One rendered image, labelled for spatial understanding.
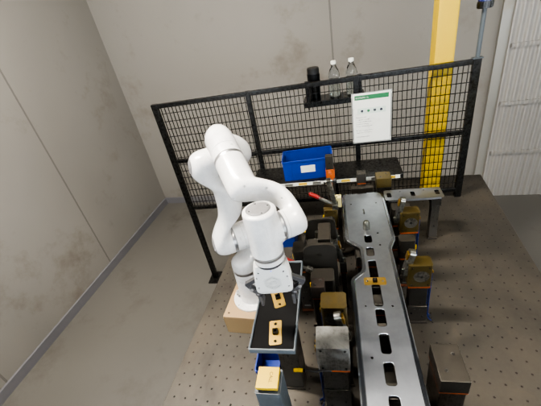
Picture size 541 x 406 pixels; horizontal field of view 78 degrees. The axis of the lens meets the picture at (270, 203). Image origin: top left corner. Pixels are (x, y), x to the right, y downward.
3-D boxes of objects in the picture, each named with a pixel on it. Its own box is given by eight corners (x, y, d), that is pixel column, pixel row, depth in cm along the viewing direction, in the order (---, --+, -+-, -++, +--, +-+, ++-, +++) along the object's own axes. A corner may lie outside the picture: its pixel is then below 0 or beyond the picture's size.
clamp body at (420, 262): (434, 325, 145) (442, 266, 126) (405, 325, 147) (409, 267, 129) (430, 312, 150) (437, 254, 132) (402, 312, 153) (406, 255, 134)
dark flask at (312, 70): (321, 99, 201) (319, 68, 192) (309, 101, 203) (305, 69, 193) (321, 95, 207) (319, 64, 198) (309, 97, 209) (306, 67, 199)
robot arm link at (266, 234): (278, 234, 91) (247, 246, 89) (270, 193, 84) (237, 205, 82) (291, 252, 84) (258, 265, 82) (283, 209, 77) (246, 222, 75)
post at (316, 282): (332, 353, 142) (324, 287, 120) (320, 352, 143) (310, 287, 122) (332, 342, 146) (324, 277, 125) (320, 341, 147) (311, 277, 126)
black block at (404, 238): (419, 287, 163) (423, 241, 147) (398, 287, 165) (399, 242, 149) (416, 279, 167) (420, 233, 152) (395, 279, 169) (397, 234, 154)
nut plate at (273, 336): (282, 344, 97) (281, 341, 97) (269, 345, 98) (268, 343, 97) (281, 321, 104) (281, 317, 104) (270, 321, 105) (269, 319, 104)
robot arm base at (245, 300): (230, 312, 155) (220, 283, 146) (238, 283, 171) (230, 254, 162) (270, 312, 152) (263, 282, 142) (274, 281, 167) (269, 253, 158)
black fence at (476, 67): (455, 279, 249) (493, 59, 167) (208, 283, 290) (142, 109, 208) (449, 265, 260) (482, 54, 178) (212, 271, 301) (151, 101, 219)
